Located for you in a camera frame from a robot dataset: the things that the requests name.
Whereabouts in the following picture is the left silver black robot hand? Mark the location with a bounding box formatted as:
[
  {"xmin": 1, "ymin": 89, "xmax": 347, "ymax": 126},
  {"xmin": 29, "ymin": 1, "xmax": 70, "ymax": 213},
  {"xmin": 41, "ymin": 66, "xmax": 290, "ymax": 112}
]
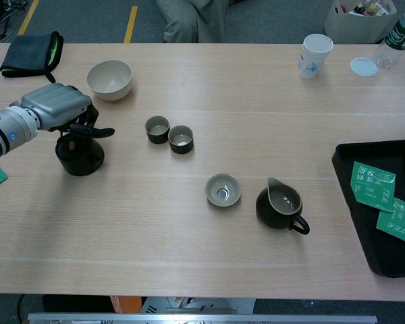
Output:
[{"xmin": 20, "ymin": 82, "xmax": 116, "ymax": 140}]

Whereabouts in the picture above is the black cast iron teapot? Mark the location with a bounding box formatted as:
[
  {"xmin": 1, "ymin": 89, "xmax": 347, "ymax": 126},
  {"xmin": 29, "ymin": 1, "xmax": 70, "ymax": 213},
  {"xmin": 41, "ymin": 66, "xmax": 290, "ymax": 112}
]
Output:
[{"xmin": 55, "ymin": 124, "xmax": 105, "ymax": 177}]

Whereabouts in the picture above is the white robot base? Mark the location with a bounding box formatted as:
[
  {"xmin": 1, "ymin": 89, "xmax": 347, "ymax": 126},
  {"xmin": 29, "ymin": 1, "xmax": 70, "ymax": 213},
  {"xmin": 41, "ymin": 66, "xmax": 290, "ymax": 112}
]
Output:
[{"xmin": 140, "ymin": 296, "xmax": 257, "ymax": 315}]

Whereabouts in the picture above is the dark tea cup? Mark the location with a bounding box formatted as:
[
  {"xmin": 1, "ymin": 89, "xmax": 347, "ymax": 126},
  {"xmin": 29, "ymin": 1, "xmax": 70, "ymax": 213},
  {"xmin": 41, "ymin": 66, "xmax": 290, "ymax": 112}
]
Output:
[
  {"xmin": 167, "ymin": 125, "xmax": 195, "ymax": 155},
  {"xmin": 144, "ymin": 115, "xmax": 171, "ymax": 144}
]

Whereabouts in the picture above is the cream ceramic bowl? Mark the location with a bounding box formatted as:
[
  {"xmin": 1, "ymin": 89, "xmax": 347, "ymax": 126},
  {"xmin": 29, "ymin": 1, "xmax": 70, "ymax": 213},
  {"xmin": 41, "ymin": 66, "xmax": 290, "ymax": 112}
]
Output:
[{"xmin": 86, "ymin": 59, "xmax": 134, "ymax": 102}]

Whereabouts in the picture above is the grey cloth with green trim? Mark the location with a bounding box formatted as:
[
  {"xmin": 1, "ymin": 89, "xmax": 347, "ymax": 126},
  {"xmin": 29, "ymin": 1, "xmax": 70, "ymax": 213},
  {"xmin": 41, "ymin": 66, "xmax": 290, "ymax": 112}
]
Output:
[{"xmin": 0, "ymin": 30, "xmax": 65, "ymax": 84}]

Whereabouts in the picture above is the person in khaki trousers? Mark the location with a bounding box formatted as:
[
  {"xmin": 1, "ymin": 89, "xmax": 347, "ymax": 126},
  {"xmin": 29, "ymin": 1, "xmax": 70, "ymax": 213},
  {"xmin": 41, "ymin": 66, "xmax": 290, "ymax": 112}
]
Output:
[{"xmin": 155, "ymin": 0, "xmax": 230, "ymax": 44}]

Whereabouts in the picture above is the wide grey tea bowl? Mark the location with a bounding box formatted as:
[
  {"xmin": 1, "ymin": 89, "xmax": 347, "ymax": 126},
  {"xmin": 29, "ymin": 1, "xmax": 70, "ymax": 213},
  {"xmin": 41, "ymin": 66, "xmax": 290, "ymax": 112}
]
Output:
[{"xmin": 205, "ymin": 173, "xmax": 242, "ymax": 207}]

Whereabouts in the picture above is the orange object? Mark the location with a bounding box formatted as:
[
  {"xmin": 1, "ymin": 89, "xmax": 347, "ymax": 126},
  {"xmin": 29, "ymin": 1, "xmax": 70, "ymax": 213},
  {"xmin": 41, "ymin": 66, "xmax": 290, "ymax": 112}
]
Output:
[{"xmin": 109, "ymin": 295, "xmax": 142, "ymax": 315}]

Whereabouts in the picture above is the white paper cup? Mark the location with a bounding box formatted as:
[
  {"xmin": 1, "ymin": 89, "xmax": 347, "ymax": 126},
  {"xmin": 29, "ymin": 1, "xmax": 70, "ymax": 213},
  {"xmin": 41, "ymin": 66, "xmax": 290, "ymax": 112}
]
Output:
[{"xmin": 298, "ymin": 33, "xmax": 334, "ymax": 80}]

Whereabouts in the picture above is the white bag with items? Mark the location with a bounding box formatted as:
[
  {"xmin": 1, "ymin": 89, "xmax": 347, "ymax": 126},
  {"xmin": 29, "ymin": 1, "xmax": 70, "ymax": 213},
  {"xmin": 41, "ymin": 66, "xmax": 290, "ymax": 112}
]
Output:
[{"xmin": 323, "ymin": 0, "xmax": 398, "ymax": 44}]

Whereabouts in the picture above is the white round lid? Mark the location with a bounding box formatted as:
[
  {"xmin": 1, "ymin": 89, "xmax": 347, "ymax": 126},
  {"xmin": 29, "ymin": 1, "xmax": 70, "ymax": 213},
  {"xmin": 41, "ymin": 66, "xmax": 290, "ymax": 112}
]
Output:
[{"xmin": 350, "ymin": 57, "xmax": 379, "ymax": 78}]

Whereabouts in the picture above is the clear bottle with green label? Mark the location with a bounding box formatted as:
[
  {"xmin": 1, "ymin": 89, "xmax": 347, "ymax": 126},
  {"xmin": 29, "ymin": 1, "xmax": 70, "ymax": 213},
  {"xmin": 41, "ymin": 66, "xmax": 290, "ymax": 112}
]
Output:
[{"xmin": 372, "ymin": 5, "xmax": 405, "ymax": 70}]

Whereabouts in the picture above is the black plastic tray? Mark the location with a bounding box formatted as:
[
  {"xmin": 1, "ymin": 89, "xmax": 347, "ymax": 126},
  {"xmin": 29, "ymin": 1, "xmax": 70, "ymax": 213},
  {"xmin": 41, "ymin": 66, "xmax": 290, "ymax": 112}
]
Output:
[{"xmin": 331, "ymin": 138, "xmax": 405, "ymax": 279}]

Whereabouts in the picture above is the dark pitcher with handle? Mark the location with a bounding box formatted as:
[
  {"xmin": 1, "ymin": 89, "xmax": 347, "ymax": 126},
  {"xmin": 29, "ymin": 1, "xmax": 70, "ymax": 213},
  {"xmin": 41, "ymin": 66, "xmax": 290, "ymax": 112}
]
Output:
[{"xmin": 255, "ymin": 177, "xmax": 311, "ymax": 236}]

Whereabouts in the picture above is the aluminium profile rail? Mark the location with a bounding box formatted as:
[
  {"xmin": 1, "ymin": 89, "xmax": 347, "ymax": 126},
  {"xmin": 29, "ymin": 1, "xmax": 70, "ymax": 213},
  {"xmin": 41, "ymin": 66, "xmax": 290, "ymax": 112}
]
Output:
[{"xmin": 26, "ymin": 312, "xmax": 378, "ymax": 324}]

